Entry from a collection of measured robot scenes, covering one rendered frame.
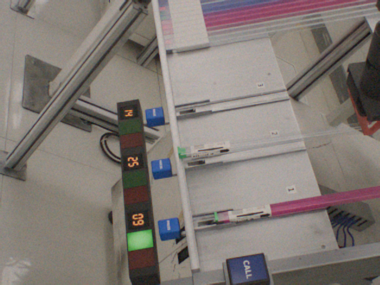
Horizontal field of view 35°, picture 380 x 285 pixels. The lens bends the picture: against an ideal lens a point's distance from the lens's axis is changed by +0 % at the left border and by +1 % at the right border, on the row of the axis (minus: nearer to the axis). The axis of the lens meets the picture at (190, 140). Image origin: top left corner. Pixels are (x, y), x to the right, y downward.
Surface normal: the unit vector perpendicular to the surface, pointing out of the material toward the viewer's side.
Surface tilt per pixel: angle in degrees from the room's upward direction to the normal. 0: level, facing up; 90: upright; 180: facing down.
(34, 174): 0
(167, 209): 90
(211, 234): 44
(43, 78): 0
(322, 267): 90
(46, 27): 0
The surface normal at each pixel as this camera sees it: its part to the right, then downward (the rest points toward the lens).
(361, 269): 0.13, 0.76
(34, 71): 0.61, -0.57
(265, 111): -0.11, -0.63
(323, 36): -0.78, -0.32
